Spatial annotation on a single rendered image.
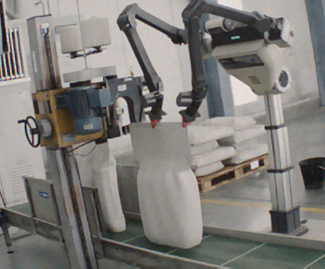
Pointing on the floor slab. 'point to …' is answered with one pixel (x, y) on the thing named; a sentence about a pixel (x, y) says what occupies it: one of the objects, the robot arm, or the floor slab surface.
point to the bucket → (314, 172)
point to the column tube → (65, 202)
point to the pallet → (231, 173)
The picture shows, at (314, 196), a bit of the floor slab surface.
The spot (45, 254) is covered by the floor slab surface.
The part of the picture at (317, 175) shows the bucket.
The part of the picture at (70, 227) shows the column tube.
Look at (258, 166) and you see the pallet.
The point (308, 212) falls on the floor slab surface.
